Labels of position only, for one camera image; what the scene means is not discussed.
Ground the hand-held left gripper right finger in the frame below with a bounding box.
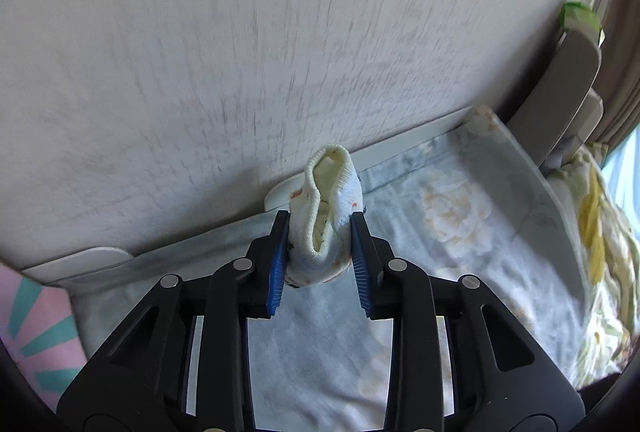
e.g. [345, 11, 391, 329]
[349, 210, 586, 432]

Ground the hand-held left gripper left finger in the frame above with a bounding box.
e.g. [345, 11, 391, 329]
[56, 210, 291, 432]

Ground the small white sock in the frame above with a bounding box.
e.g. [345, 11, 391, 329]
[284, 144, 364, 289]

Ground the white desktop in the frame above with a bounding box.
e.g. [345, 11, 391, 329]
[21, 106, 473, 285]

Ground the floral cloth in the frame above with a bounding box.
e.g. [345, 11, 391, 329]
[69, 104, 592, 432]

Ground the pink and teal striped pack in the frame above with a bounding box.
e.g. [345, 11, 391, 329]
[0, 263, 85, 407]

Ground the yellow floral blanket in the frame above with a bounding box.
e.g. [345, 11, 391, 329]
[546, 143, 640, 384]

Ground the grey chair back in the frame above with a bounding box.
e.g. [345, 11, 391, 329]
[506, 26, 607, 169]

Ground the green packet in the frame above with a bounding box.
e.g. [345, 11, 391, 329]
[558, 0, 604, 46]

